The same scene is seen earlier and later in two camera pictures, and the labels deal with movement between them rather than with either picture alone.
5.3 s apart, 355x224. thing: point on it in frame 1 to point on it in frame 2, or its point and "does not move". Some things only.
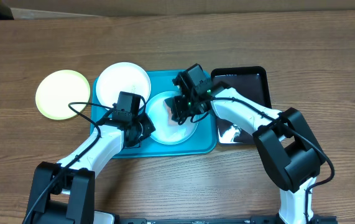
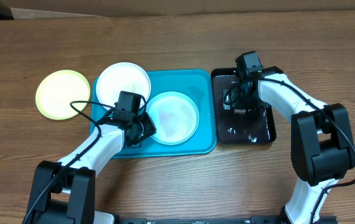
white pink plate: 124,77 does not move
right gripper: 178,106 to 231,101
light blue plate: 167,130 does not move
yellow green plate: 58,89 does not move
